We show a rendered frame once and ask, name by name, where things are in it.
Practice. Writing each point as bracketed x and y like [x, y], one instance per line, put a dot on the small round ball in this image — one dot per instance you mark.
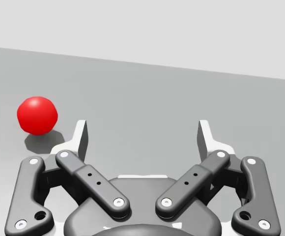
[37, 115]

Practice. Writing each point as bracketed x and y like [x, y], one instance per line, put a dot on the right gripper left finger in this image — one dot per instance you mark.
[91, 177]

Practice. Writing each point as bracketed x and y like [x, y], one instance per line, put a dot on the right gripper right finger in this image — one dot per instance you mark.
[194, 178]

